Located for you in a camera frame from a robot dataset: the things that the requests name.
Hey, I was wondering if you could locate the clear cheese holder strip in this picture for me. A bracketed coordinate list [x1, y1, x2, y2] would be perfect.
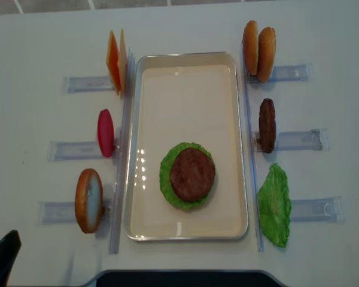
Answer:
[63, 76, 114, 93]

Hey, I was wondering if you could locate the red tomato slice upright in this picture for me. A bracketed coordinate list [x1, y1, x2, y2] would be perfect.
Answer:
[97, 109, 114, 157]

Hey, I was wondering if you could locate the bun half near right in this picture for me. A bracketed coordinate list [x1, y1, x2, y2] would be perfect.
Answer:
[257, 27, 276, 83]

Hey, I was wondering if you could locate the bun half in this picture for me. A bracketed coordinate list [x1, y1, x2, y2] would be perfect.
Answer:
[257, 27, 276, 83]
[242, 20, 258, 75]

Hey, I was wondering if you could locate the clear patty holder strip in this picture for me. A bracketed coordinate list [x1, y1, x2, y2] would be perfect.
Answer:
[273, 129, 330, 151]

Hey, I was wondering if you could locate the black object lower left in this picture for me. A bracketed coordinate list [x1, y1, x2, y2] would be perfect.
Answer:
[0, 230, 22, 286]

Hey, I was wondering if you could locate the bun half far right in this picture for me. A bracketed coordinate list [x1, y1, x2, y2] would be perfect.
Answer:
[242, 20, 258, 75]

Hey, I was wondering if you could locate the white rectangular metal tray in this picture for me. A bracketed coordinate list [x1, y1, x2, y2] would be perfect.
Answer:
[123, 52, 249, 241]

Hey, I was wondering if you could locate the clear tomato holder strip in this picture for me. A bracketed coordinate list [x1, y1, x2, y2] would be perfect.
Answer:
[47, 141, 105, 162]

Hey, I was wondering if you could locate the orange cheese slice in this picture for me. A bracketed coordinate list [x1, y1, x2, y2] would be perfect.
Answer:
[106, 30, 121, 95]
[117, 29, 127, 96]

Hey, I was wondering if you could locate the clear left bun holder strip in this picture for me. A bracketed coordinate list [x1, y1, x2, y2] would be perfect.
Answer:
[37, 200, 112, 225]

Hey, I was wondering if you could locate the green lettuce leaf upright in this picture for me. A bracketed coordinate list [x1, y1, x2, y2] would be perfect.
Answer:
[258, 163, 291, 248]

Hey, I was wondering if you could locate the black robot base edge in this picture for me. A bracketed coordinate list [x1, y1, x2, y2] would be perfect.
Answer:
[96, 271, 281, 286]

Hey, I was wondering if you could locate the clear right long rail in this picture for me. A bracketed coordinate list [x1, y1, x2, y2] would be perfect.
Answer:
[240, 45, 264, 252]

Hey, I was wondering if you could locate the clear bun holder strip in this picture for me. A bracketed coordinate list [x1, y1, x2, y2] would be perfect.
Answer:
[245, 62, 314, 84]
[37, 200, 112, 225]

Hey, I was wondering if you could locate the clear right bun holder strip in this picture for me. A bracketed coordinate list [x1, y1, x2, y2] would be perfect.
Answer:
[245, 62, 314, 84]

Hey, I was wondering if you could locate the bun half left rack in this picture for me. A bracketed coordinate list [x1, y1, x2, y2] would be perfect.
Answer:
[75, 169, 103, 234]

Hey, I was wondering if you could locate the clear lettuce holder strip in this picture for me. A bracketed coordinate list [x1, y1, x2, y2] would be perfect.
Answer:
[290, 197, 345, 222]

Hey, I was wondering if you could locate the green lettuce leaf on stack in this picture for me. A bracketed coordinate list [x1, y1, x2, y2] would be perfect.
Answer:
[159, 142, 215, 210]

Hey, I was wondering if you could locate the clear left long rail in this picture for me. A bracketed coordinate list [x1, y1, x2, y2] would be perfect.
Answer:
[109, 48, 135, 254]

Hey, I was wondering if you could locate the brown meat patty upright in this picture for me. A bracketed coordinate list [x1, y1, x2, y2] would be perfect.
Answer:
[258, 98, 276, 154]

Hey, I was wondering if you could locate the clear long rail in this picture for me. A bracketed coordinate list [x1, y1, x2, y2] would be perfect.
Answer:
[240, 45, 264, 252]
[109, 48, 135, 254]

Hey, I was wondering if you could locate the brown meat patty on stack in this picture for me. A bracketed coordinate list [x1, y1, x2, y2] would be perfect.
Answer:
[169, 147, 215, 202]

